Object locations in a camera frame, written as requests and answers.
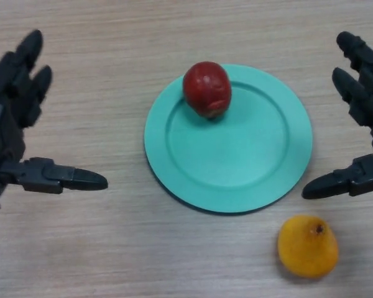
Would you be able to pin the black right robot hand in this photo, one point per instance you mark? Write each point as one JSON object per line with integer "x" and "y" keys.
{"x": 366, "y": 105}

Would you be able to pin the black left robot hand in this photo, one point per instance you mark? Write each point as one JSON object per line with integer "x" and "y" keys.
{"x": 9, "y": 118}

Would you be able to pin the red apple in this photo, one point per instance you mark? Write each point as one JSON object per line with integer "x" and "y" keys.
{"x": 208, "y": 90}

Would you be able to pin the green plate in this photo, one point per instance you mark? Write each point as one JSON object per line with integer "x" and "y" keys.
{"x": 230, "y": 149}

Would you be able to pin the yellow pear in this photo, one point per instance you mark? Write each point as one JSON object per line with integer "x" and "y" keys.
{"x": 307, "y": 246}

